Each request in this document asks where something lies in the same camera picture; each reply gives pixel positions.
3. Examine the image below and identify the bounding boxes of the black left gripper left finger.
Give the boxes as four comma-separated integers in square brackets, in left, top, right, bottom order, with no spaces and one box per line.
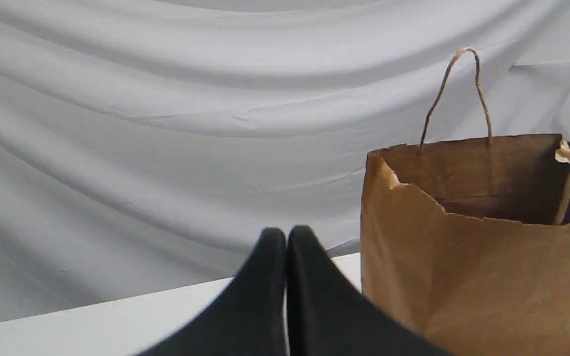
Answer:
[141,228,287,356]

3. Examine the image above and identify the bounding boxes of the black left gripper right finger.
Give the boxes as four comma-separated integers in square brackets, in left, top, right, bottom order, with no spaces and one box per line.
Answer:
[286,225,448,356]

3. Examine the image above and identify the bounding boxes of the brown paper bag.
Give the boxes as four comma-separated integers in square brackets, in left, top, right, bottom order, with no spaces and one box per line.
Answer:
[360,47,570,356]

